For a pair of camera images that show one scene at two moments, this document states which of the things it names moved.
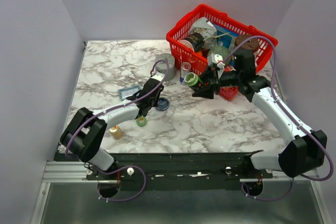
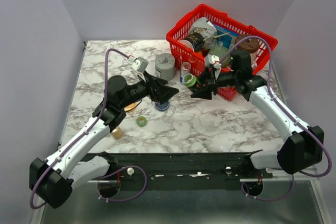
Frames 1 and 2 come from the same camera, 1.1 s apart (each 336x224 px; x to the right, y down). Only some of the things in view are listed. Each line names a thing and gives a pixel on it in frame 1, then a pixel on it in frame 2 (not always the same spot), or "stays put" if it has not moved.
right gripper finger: [207, 76] stays put
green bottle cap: [141, 121] stays put
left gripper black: [158, 96] -> [163, 93]
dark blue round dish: [163, 104] stays put
